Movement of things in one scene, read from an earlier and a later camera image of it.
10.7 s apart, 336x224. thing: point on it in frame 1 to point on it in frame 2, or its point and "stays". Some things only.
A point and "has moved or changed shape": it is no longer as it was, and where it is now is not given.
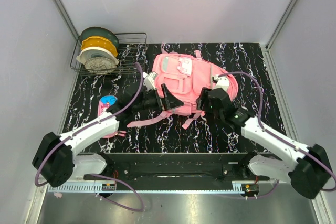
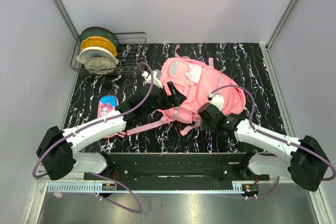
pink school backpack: (186, 74) has moved or changed shape
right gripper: (203, 96) to (205, 126)
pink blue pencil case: (104, 102) stays
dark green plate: (100, 32) stays
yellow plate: (99, 42) stays
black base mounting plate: (177, 172) stays
